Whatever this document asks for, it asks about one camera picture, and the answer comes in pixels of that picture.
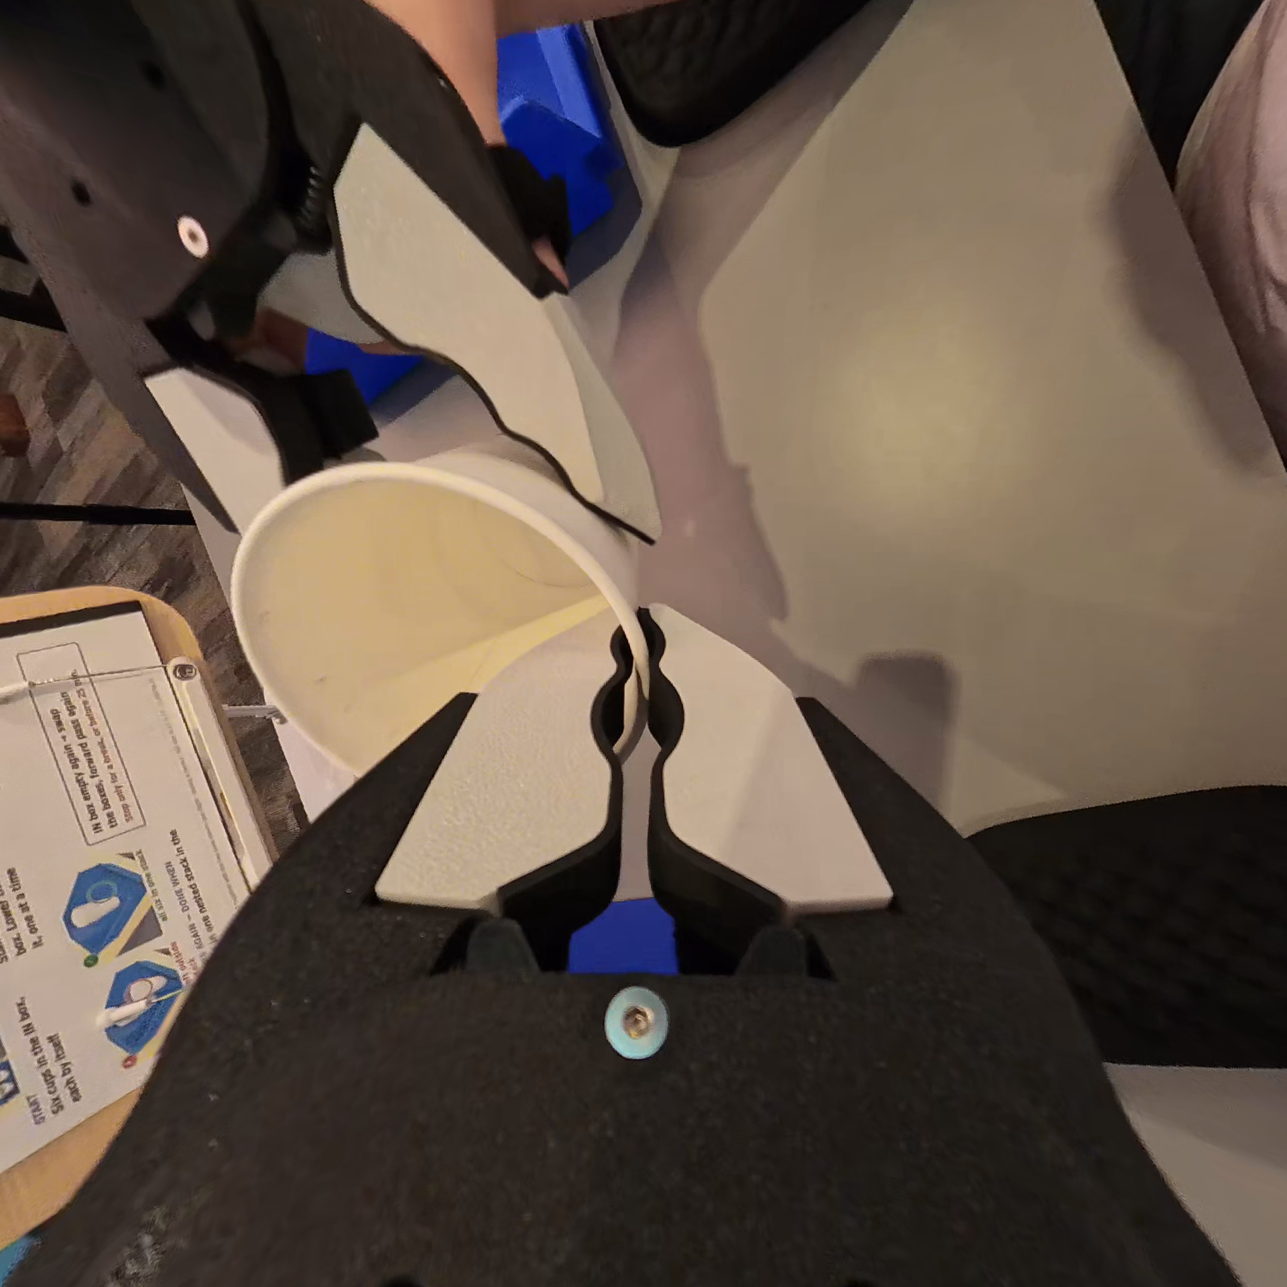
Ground person's leg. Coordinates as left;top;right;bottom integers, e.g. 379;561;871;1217
1176;62;1287;468

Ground white paper cup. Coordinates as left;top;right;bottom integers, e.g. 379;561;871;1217
229;457;655;782

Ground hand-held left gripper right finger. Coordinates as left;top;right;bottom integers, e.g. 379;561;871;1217
649;601;895;947

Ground blue plastic bin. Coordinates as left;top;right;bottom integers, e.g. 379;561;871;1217
303;25;646;403
571;898;684;979

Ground person's right hand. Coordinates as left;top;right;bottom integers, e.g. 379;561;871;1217
434;0;606;143

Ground printed instruction sign board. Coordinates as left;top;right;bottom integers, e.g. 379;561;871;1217
0;604;275;1179

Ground instruction sheet on wooden stand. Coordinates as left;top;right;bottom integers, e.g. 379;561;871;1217
0;584;208;1249

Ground black wrist rest pad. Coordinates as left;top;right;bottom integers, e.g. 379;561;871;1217
598;0;911;149
966;785;1287;1070

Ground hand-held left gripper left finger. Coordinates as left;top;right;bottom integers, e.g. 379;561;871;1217
376;641;629;935

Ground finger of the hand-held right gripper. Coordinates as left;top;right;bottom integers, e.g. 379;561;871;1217
146;370;339;531
332;123;664;547

